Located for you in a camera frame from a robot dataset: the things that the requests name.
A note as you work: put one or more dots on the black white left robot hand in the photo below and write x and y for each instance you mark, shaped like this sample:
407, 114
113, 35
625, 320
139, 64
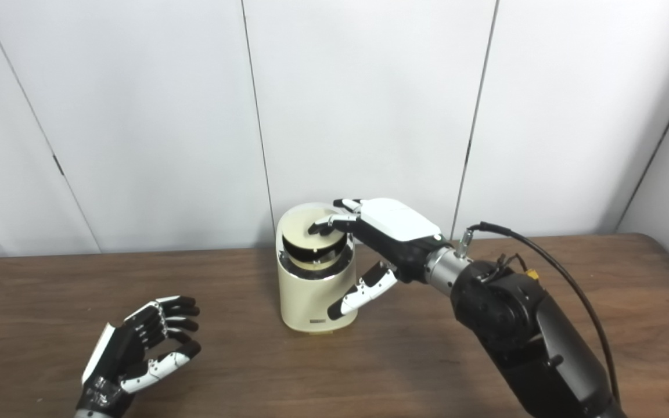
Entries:
117, 360

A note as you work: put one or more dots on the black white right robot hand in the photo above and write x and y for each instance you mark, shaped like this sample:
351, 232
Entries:
395, 229

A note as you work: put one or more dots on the round cream bin lid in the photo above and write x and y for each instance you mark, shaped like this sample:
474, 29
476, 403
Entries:
302, 223

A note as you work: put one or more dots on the cream-colored bin body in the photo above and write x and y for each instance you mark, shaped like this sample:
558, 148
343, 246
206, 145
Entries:
308, 296

